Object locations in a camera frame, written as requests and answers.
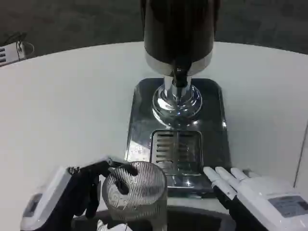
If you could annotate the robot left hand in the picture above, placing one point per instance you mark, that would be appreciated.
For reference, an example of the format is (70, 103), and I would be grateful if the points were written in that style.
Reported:
(60, 192)

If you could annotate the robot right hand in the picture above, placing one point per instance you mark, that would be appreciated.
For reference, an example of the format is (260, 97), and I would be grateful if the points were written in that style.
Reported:
(260, 199)

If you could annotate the clear ribbed glass cup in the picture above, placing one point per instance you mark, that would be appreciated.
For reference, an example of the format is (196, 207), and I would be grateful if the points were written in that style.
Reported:
(142, 190)

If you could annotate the slotted steel tray grid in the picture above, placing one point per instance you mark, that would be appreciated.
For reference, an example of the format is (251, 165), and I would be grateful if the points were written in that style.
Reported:
(176, 151)

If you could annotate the steel drip tray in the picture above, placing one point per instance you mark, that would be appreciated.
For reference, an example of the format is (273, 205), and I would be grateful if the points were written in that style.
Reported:
(211, 115)

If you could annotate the white box device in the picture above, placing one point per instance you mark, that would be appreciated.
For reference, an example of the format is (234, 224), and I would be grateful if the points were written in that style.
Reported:
(9, 55)

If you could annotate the black dispenser tap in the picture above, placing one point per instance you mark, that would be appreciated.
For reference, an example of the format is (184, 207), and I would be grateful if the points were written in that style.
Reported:
(181, 75)

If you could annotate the black and chrome drink dispenser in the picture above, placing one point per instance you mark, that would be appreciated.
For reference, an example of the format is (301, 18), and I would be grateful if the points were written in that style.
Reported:
(178, 31)

